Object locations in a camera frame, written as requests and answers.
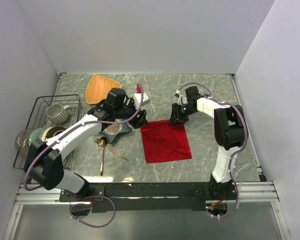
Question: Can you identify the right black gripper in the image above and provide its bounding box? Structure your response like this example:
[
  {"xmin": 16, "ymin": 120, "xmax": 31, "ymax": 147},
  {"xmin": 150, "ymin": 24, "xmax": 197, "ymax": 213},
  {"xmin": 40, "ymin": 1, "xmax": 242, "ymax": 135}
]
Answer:
[{"xmin": 167, "ymin": 103, "xmax": 197, "ymax": 127}]

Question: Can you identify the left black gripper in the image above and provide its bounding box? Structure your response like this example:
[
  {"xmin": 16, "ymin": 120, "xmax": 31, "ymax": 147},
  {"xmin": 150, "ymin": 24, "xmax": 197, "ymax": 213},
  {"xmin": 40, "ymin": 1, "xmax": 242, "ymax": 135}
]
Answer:
[{"xmin": 114, "ymin": 98, "xmax": 149, "ymax": 129}]

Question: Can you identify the red cloth napkin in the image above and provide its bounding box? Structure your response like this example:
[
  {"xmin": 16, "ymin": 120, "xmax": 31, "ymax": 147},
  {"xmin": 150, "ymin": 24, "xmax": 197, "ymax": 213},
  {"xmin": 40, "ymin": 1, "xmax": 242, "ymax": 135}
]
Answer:
[{"xmin": 140, "ymin": 120, "xmax": 192, "ymax": 164}]

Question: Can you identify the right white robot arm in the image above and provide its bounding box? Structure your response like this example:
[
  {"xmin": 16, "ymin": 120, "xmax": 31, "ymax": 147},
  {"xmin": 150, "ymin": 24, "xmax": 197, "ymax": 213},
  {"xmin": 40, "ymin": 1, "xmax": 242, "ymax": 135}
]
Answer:
[{"xmin": 168, "ymin": 86, "xmax": 249, "ymax": 200}]

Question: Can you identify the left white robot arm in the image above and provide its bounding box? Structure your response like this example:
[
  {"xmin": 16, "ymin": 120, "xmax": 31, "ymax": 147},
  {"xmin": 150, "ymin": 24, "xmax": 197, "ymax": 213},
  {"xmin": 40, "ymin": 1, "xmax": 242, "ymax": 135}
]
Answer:
[{"xmin": 23, "ymin": 84, "xmax": 148, "ymax": 201}]

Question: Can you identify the blue star-shaped dish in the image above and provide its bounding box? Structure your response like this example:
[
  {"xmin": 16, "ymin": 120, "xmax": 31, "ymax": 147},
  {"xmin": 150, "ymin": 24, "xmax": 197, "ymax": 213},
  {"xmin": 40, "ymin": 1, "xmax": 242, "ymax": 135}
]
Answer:
[{"xmin": 100, "ymin": 119, "xmax": 132, "ymax": 144}]

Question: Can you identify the copper spoon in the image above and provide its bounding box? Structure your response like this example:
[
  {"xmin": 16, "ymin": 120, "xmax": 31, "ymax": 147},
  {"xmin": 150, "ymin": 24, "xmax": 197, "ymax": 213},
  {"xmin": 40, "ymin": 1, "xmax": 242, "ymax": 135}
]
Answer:
[{"xmin": 99, "ymin": 139, "xmax": 106, "ymax": 177}]

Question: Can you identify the copper fork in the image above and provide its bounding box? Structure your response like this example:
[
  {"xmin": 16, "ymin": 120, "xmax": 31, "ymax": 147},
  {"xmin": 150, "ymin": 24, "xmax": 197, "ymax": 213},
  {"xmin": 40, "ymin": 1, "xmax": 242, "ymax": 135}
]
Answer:
[{"xmin": 94, "ymin": 137, "xmax": 129, "ymax": 162}]

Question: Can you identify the orange woven basket tray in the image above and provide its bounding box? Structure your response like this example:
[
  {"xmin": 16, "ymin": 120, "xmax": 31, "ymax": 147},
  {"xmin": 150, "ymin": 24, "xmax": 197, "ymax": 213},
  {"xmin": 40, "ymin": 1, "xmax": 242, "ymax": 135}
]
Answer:
[{"xmin": 85, "ymin": 74, "xmax": 122, "ymax": 105}]

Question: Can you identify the grey ribbed mug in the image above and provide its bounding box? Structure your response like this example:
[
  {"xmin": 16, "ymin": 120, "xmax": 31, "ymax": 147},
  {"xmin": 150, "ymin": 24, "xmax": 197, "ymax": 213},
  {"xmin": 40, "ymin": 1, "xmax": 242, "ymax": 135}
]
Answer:
[{"xmin": 46, "ymin": 103, "xmax": 72, "ymax": 125}]

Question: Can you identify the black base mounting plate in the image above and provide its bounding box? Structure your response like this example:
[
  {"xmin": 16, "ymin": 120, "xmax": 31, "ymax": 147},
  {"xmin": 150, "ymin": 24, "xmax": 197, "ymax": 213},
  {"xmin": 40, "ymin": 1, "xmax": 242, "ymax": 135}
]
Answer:
[{"xmin": 59, "ymin": 182, "xmax": 237, "ymax": 213}]

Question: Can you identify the brown cream ceramic bowl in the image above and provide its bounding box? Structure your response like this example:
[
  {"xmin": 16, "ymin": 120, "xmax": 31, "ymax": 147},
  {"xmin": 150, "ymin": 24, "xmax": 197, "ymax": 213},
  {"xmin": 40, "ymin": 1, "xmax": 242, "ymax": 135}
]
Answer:
[{"xmin": 39, "ymin": 126, "xmax": 66, "ymax": 142}]

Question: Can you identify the green ceramic bowl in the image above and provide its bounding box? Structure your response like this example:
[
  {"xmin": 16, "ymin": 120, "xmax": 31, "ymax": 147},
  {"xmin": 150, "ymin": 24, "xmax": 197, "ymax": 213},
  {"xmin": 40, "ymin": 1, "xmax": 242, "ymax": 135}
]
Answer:
[{"xmin": 28, "ymin": 127, "xmax": 46, "ymax": 146}]

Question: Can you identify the clear glass bowl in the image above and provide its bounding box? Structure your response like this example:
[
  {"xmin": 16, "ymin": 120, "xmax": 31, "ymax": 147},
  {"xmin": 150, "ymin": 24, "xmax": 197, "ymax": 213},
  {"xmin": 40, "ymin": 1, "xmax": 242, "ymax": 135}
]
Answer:
[{"xmin": 14, "ymin": 128, "xmax": 35, "ymax": 158}]

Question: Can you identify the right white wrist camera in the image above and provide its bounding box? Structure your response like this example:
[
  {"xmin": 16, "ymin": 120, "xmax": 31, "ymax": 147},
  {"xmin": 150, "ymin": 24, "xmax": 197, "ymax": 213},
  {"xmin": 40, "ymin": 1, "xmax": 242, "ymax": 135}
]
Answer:
[{"xmin": 174, "ymin": 90, "xmax": 188, "ymax": 105}]

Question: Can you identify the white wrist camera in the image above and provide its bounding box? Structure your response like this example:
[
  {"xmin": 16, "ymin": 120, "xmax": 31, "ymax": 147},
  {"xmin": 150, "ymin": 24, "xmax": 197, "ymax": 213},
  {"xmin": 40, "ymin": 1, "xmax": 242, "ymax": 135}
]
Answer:
[
  {"xmin": 174, "ymin": 90, "xmax": 188, "ymax": 105},
  {"xmin": 132, "ymin": 87, "xmax": 151, "ymax": 108}
]

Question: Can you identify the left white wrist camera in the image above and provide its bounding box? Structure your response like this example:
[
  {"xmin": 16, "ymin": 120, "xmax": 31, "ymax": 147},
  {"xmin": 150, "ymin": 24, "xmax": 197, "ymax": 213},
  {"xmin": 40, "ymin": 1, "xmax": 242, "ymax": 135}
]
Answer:
[{"xmin": 132, "ymin": 87, "xmax": 151, "ymax": 108}]

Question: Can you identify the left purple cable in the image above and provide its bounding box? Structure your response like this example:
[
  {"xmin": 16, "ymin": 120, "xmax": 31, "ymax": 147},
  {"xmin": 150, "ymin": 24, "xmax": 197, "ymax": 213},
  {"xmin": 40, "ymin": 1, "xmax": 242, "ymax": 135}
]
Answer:
[{"xmin": 23, "ymin": 83, "xmax": 145, "ymax": 228}]

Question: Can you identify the purple cable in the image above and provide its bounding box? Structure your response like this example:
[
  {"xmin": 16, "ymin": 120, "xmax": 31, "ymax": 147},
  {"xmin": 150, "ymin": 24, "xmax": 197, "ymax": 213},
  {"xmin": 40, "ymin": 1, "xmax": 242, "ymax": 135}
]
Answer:
[
  {"xmin": 23, "ymin": 83, "xmax": 145, "ymax": 228},
  {"xmin": 176, "ymin": 83, "xmax": 249, "ymax": 219}
]

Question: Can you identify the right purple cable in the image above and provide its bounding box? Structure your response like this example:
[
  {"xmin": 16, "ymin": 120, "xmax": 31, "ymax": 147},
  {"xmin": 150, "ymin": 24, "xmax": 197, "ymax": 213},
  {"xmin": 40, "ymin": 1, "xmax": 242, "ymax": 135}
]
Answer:
[{"xmin": 176, "ymin": 83, "xmax": 249, "ymax": 219}]

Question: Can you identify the black wire dish rack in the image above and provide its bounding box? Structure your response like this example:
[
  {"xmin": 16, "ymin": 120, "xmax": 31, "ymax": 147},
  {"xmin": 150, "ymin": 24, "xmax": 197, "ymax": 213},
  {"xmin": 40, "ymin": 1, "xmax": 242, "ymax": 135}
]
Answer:
[{"xmin": 12, "ymin": 93, "xmax": 84, "ymax": 171}]

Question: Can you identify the aluminium frame rail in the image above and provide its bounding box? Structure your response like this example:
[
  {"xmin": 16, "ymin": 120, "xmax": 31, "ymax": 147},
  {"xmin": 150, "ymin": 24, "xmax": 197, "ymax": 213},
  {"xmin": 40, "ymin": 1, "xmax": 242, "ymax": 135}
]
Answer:
[{"xmin": 14, "ymin": 182, "xmax": 279, "ymax": 205}]

